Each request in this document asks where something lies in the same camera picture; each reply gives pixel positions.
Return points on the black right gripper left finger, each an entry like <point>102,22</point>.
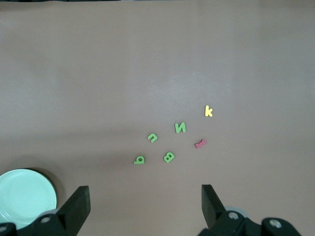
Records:
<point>73,211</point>

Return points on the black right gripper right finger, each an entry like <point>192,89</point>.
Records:
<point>211,211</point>

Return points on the green capital letter B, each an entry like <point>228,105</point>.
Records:
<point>166,159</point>

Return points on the green small letter b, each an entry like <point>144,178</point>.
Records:
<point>136,162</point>

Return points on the green letter N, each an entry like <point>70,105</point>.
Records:
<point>180,127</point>

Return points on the green letter u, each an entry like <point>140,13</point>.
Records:
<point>153,140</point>

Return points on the green plate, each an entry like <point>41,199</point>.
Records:
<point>24,196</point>

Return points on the red letter I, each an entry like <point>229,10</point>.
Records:
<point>200,143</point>

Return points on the yellow letter k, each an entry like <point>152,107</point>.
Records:
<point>207,111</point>

